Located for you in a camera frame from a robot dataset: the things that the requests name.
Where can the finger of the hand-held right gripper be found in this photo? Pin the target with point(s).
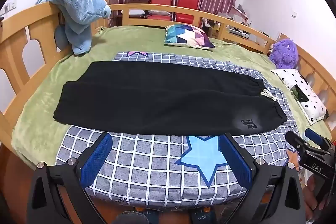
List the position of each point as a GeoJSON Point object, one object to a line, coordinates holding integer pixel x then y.
{"type": "Point", "coordinates": [295, 140]}
{"type": "Point", "coordinates": [315, 136]}

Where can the colourful geometric pillow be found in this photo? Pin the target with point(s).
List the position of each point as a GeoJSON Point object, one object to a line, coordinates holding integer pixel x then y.
{"type": "Point", "coordinates": [187, 35]}

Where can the light blue fleece blanket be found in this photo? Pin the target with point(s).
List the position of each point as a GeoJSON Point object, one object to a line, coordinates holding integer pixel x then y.
{"type": "Point", "coordinates": [78, 11]}

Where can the green bed sheet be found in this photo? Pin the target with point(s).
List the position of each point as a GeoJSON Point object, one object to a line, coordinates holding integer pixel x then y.
{"type": "Point", "coordinates": [42, 108]}

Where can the white folded bedding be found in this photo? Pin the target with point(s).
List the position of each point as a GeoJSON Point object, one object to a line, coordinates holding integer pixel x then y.
{"type": "Point", "coordinates": [157, 14]}

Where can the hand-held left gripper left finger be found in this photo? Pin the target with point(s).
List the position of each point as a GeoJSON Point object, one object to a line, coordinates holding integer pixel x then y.
{"type": "Point", "coordinates": [97, 161]}

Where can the cardboard box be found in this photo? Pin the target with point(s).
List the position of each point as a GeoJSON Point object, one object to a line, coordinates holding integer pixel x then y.
{"type": "Point", "coordinates": [214, 31]}

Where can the person's right hand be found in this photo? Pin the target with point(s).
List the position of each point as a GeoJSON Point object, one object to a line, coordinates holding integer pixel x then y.
{"type": "Point", "coordinates": [312, 197]}

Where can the grey checkered star blanket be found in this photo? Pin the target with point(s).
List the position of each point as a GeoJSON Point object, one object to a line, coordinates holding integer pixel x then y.
{"type": "Point", "coordinates": [147, 163]}

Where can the wooden bed frame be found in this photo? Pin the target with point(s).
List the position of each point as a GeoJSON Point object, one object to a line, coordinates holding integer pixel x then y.
{"type": "Point", "coordinates": [15, 40]}

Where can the purple plush toy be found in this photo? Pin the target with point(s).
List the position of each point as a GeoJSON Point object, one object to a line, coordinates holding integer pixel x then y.
{"type": "Point", "coordinates": [284, 54]}

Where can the white wall switch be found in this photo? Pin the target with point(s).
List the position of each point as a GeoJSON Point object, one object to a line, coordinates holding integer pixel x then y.
{"type": "Point", "coordinates": [12, 5]}

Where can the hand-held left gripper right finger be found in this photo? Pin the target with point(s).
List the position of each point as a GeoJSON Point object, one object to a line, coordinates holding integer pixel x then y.
{"type": "Point", "coordinates": [235, 161]}

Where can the white floral pillow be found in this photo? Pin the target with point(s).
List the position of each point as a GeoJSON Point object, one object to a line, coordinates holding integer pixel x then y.
{"type": "Point", "coordinates": [311, 106]}

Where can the dark green object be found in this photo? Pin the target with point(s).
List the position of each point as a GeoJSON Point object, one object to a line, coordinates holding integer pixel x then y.
{"type": "Point", "coordinates": [300, 94]}

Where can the black pants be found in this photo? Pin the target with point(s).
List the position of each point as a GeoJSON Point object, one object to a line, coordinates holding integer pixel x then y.
{"type": "Point", "coordinates": [162, 98]}

